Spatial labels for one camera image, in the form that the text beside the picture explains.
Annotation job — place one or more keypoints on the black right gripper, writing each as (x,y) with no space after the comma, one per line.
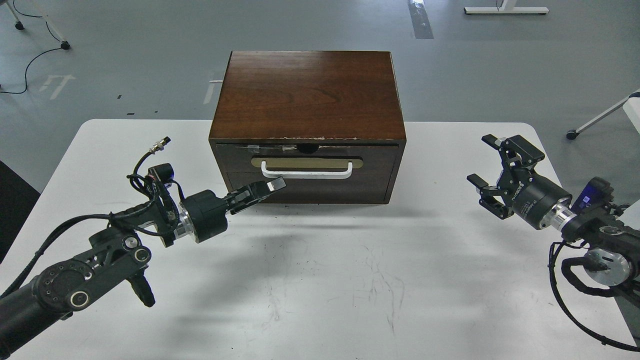
(534,196)

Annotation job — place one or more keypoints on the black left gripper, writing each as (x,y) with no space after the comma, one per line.
(207,212)

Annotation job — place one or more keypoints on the wooden drawer with white handle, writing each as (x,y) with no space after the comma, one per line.
(365,160)

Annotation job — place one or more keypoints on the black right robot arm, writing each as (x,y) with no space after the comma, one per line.
(610,266)

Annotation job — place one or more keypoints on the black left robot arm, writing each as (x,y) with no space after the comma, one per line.
(117,253)

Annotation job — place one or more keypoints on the dark wooden drawer cabinet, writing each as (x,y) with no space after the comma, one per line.
(310,99)

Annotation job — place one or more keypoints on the white table leg base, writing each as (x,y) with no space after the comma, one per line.
(506,7)

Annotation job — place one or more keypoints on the white frame with caster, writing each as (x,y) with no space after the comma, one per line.
(630,105)

